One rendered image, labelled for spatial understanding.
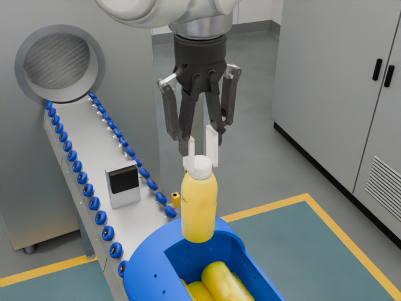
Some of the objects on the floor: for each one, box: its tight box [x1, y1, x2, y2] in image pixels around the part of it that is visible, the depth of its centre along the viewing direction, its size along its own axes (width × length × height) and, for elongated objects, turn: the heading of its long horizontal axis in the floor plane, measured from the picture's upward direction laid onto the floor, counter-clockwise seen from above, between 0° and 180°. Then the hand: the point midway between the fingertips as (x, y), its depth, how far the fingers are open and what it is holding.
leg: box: [72, 197, 96, 261], centre depth 223 cm, size 6×6×63 cm
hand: (200, 150), depth 70 cm, fingers closed on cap, 4 cm apart
